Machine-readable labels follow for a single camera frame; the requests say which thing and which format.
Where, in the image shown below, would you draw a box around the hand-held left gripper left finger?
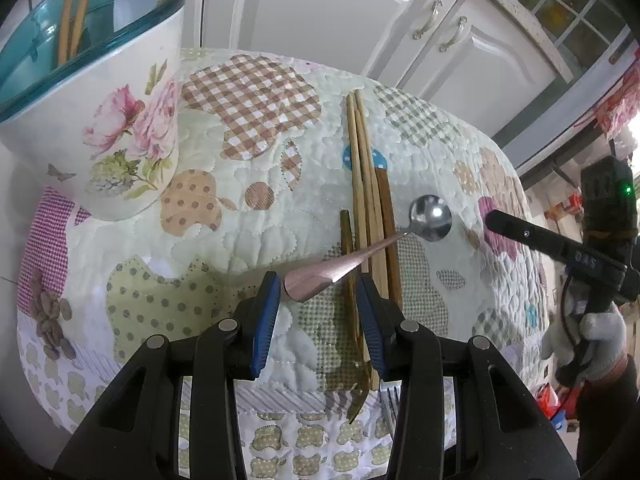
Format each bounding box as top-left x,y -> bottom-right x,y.
52,271 -> 283,480

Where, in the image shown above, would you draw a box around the quilted patchwork tablecloth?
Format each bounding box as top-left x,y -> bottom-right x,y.
15,47 -> 551,480

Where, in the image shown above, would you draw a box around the metal spoon pink handle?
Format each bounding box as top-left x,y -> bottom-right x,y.
282,194 -> 453,303

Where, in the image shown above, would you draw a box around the silver fork brown wooden handle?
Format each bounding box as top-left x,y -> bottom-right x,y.
375,167 -> 403,428

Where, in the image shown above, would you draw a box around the floral utensil holder teal rim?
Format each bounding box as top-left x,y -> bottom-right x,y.
0,0 -> 188,222

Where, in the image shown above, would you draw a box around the speckled stone countertop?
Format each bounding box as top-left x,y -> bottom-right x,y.
445,0 -> 576,81

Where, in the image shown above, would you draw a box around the gold fork dark wooden handle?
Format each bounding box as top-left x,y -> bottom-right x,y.
340,209 -> 375,425

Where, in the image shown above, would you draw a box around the person's right hand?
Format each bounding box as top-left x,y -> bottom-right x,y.
540,280 -> 628,386

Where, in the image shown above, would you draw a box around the white cabinet door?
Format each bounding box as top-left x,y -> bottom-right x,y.
200,0 -> 466,86
400,0 -> 571,126

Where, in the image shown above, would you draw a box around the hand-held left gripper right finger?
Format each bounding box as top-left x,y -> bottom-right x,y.
356,271 -> 581,480

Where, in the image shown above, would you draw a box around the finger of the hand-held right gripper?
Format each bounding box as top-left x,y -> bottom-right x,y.
486,209 -> 581,267

